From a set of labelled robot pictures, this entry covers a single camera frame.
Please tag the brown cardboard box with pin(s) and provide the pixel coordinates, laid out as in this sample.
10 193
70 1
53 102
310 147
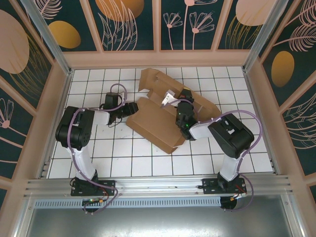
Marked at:
153 123

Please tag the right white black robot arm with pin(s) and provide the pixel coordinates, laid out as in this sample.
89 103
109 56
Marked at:
232 138

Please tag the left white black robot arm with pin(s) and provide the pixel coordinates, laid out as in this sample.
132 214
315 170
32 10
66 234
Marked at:
81 160

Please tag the dark panel with orange oval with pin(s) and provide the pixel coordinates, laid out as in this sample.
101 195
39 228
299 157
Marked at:
86 37

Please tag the dark panel with pink flowers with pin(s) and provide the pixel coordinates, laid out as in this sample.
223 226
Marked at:
182 37

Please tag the dark panel orange circle leaves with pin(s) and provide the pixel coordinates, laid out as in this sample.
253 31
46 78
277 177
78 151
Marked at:
143 29

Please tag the dark panel with pink circle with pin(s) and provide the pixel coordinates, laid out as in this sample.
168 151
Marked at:
229 37

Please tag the dark panel single pink flower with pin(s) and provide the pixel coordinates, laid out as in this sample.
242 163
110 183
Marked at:
12 138

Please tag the dark panel pink oval gold-lines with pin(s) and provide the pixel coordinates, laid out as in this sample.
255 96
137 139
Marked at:
14 49

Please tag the grey metal sheet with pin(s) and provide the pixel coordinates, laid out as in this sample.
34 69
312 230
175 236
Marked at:
158 222

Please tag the dark panel pink feather leaves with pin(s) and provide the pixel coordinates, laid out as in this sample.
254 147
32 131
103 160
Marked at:
301 138

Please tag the dark panel orange oval feathers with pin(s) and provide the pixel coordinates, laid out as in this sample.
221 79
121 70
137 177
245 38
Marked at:
296 61

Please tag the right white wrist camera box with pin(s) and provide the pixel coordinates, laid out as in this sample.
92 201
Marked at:
168 96

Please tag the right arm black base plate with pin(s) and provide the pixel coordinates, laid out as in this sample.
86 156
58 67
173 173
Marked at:
209 185

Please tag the long aluminium mounting rail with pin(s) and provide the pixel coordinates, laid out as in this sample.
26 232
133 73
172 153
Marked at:
158 185

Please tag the aluminium corner post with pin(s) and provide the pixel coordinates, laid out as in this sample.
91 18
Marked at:
51 42
260 37

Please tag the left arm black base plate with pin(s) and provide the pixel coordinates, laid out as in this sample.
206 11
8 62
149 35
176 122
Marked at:
108 185

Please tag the aluminium side rail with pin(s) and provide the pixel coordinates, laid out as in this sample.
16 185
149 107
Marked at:
275 168
45 168

